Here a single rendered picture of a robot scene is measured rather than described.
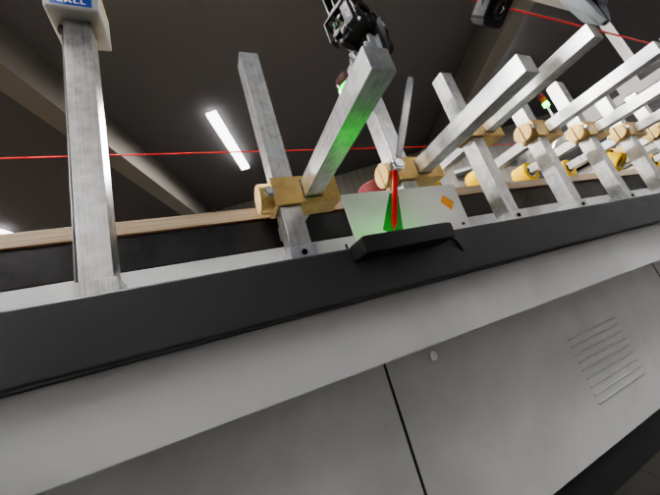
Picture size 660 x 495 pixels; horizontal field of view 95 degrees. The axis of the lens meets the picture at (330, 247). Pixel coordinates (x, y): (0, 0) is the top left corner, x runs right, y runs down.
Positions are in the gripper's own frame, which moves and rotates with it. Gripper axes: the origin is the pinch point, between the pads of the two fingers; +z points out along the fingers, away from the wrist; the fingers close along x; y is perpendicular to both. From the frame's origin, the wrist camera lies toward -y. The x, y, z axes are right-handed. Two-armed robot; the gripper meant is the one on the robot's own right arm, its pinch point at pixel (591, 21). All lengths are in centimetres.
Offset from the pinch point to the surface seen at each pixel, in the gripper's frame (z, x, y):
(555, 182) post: 4, 44, -33
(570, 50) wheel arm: -11.5, 23.5, -10.1
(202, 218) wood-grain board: -6, -41, -52
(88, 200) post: 0, -55, -31
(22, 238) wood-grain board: -6, -71, -52
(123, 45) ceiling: -253, -71, -213
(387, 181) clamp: 0.0, -8.5, -31.7
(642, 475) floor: 83, 55, -54
